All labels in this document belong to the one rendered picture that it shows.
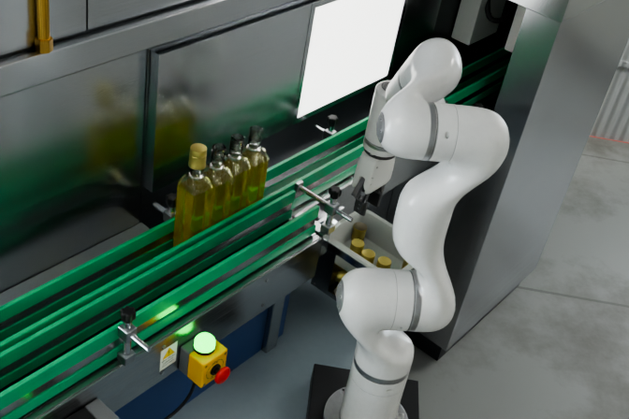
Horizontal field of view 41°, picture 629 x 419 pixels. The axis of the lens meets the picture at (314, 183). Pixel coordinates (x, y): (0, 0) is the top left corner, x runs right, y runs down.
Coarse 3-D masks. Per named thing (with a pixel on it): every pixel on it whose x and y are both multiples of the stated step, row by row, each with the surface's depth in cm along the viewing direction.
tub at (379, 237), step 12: (360, 216) 218; (372, 216) 217; (336, 228) 210; (348, 228) 216; (372, 228) 218; (384, 228) 215; (336, 240) 206; (348, 240) 218; (372, 240) 219; (384, 240) 216; (348, 252) 203; (384, 252) 216; (396, 252) 215; (372, 264) 201; (396, 264) 213; (408, 264) 203
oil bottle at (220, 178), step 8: (208, 168) 179; (224, 168) 179; (208, 176) 179; (216, 176) 178; (224, 176) 179; (232, 176) 181; (216, 184) 178; (224, 184) 180; (216, 192) 179; (224, 192) 181; (216, 200) 181; (224, 200) 183; (216, 208) 182; (224, 208) 184; (216, 216) 184; (224, 216) 186
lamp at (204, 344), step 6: (198, 336) 172; (204, 336) 172; (210, 336) 172; (198, 342) 171; (204, 342) 171; (210, 342) 171; (198, 348) 171; (204, 348) 171; (210, 348) 171; (204, 354) 172
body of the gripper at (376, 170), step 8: (368, 152) 193; (360, 160) 194; (368, 160) 192; (376, 160) 192; (384, 160) 193; (392, 160) 197; (360, 168) 194; (368, 168) 193; (376, 168) 193; (384, 168) 195; (392, 168) 200; (360, 176) 196; (368, 176) 194; (376, 176) 195; (384, 176) 198; (352, 184) 198; (368, 184) 194; (376, 184) 197; (368, 192) 196
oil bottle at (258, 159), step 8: (248, 152) 186; (256, 152) 186; (264, 152) 188; (256, 160) 186; (264, 160) 188; (256, 168) 188; (264, 168) 190; (256, 176) 189; (264, 176) 191; (256, 184) 191; (264, 184) 193; (248, 192) 190; (256, 192) 192; (248, 200) 192; (256, 200) 194
